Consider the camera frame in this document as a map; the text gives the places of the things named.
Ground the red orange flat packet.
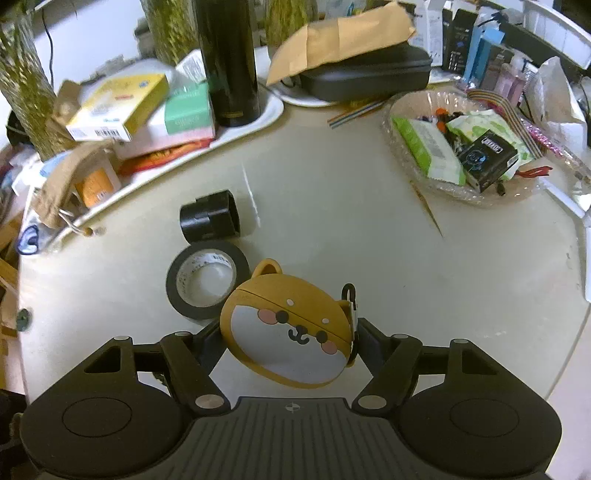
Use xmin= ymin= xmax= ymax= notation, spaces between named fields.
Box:
xmin=117 ymin=141 xmax=213 ymax=176

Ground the black hard zip case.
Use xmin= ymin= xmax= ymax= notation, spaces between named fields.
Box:
xmin=281 ymin=44 xmax=432 ymax=102

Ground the white plastic bag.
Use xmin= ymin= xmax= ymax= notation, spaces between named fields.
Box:
xmin=526 ymin=55 xmax=589 ymax=148

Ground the slim glass vase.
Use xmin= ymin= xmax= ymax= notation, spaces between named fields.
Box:
xmin=265 ymin=0 xmax=319 ymax=35

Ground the black tape roll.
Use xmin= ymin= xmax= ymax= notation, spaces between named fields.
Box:
xmin=165 ymin=240 xmax=251 ymax=321

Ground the tall ribbed glass vase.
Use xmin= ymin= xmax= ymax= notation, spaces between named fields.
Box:
xmin=0 ymin=9 xmax=77 ymax=160

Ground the pink bottle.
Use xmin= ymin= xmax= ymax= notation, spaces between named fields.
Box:
xmin=494 ymin=62 xmax=529 ymax=100

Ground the plate of snack packets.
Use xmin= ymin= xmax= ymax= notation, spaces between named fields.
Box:
xmin=381 ymin=90 xmax=555 ymax=204

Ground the light green wipes packet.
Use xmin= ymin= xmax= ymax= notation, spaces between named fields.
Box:
xmin=445 ymin=111 xmax=532 ymax=162

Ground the blue carton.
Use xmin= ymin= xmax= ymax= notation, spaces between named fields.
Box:
xmin=462 ymin=18 xmax=504 ymax=88

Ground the brown paper envelope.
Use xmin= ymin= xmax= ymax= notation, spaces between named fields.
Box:
xmin=267 ymin=0 xmax=416 ymax=86

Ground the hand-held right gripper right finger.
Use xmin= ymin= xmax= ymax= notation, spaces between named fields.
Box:
xmin=353 ymin=318 xmax=497 ymax=411

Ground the green white wipes packet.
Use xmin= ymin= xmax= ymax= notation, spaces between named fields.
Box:
xmin=392 ymin=117 xmax=467 ymax=186

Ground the white tray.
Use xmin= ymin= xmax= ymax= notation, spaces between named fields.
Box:
xmin=18 ymin=48 xmax=284 ymax=252

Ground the yellow dog earphone case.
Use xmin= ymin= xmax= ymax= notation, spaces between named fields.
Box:
xmin=219 ymin=258 xmax=365 ymax=388

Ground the dark carton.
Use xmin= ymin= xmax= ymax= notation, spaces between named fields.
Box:
xmin=441 ymin=9 xmax=478 ymax=72

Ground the small black printed box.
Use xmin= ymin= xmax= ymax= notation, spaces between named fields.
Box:
xmin=457 ymin=130 xmax=520 ymax=193

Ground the wide glass vase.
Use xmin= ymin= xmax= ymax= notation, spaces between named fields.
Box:
xmin=139 ymin=0 xmax=199 ymax=65

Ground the black cylinder adapter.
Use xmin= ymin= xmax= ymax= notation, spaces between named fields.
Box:
xmin=179 ymin=189 xmax=243 ymax=241

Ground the pink beaded strip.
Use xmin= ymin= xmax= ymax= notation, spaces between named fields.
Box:
xmin=522 ymin=117 xmax=573 ymax=158

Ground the yellow white carton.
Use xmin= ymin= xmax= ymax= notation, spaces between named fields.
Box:
xmin=66 ymin=73 xmax=169 ymax=142

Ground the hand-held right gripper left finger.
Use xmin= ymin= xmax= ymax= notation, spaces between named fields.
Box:
xmin=83 ymin=318 xmax=232 ymax=411

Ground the black thermos bottle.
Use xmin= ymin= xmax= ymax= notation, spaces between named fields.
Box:
xmin=191 ymin=0 xmax=262 ymax=127

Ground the green tissue box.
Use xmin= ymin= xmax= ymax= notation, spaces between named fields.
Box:
xmin=164 ymin=83 xmax=217 ymax=139

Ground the wide rainbow ribbon cable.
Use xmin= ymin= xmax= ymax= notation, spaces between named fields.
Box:
xmin=466 ymin=90 xmax=546 ymax=160

